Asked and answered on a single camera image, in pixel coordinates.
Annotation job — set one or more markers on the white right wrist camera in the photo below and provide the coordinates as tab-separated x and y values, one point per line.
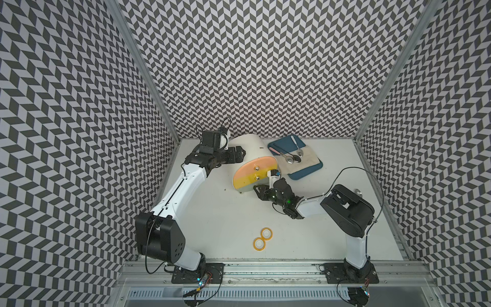
273	176

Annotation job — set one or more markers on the pink handled spoon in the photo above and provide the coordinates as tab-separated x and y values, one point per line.
287	158

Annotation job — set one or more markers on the pink top drawer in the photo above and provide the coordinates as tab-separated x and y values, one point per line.
253	166

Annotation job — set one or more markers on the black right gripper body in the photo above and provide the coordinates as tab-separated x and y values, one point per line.
272	196

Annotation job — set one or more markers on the aluminium front rail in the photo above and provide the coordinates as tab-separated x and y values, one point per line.
280	283

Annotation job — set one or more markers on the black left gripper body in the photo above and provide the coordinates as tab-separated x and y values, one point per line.
229	156

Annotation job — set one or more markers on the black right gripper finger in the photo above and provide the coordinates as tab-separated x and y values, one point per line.
259	189
263	196

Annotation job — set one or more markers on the teal tray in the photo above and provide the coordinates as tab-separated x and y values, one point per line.
287	144

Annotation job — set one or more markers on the white handled spoon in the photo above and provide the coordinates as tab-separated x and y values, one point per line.
300	152

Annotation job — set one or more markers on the yellow tape roll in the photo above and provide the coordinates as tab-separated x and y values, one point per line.
266	234
259	244

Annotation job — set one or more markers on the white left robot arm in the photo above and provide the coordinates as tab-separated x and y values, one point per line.
158	234

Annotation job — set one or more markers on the yellow drawer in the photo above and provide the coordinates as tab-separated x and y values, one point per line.
259	178

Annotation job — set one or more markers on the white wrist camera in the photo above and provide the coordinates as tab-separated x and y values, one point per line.
273	176
221	138

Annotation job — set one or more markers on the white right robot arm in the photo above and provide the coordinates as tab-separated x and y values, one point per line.
350	212

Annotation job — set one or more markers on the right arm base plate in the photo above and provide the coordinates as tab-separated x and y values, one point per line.
346	273

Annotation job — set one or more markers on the beige cloth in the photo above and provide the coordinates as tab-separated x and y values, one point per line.
308	163

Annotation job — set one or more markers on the white drawer cabinet shell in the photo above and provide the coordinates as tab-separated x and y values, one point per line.
253	145

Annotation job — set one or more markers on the dark handled spoon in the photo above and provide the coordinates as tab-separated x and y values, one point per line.
296	158

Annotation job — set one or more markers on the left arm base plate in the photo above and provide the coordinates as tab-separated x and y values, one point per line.
187	277

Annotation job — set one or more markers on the grey bottom drawer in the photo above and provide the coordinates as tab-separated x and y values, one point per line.
246	189

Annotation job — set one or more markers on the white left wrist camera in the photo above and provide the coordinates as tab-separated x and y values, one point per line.
221	138

